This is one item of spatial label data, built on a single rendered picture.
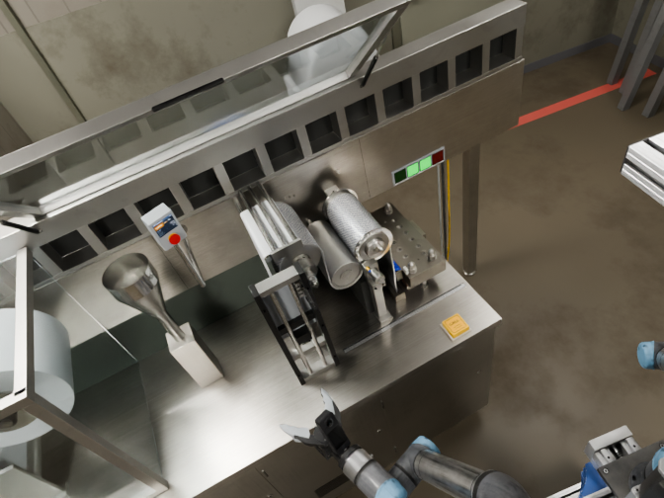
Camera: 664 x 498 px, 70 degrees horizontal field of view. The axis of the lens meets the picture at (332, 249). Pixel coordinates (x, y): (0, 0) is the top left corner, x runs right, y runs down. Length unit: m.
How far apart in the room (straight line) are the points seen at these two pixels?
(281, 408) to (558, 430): 1.44
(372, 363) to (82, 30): 2.85
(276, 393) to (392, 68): 1.21
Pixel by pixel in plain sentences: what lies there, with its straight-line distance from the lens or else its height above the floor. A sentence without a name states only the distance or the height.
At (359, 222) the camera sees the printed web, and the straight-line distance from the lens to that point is 1.61.
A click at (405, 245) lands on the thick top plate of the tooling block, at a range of 1.89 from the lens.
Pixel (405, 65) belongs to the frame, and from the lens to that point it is 1.75.
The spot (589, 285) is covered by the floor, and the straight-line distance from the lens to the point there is 3.14.
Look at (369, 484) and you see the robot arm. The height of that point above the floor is 1.25.
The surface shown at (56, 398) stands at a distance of 1.42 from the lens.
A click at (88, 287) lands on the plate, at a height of 1.36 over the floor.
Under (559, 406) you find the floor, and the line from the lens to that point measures 2.71.
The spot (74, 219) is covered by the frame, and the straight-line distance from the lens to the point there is 1.63.
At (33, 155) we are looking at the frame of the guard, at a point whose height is 2.00.
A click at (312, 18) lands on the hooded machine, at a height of 1.25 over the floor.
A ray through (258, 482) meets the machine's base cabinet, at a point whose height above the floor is 0.68.
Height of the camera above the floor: 2.43
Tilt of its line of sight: 46 degrees down
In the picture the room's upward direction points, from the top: 17 degrees counter-clockwise
